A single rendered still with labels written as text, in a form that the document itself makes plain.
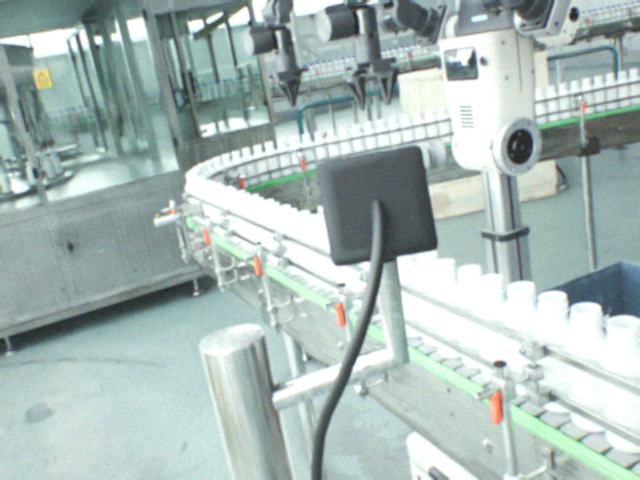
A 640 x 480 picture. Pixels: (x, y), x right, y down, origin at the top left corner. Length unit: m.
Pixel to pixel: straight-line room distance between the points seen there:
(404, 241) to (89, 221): 4.44
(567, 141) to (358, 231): 3.27
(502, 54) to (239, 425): 1.62
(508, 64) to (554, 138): 1.64
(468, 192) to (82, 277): 3.11
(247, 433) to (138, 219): 4.42
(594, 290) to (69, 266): 3.66
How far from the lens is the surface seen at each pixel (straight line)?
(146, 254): 4.80
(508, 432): 0.98
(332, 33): 1.45
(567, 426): 1.01
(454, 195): 5.80
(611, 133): 3.65
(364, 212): 0.29
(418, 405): 1.30
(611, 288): 1.72
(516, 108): 1.94
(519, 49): 1.93
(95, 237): 4.72
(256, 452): 0.36
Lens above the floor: 1.54
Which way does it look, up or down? 16 degrees down
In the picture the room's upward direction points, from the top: 11 degrees counter-clockwise
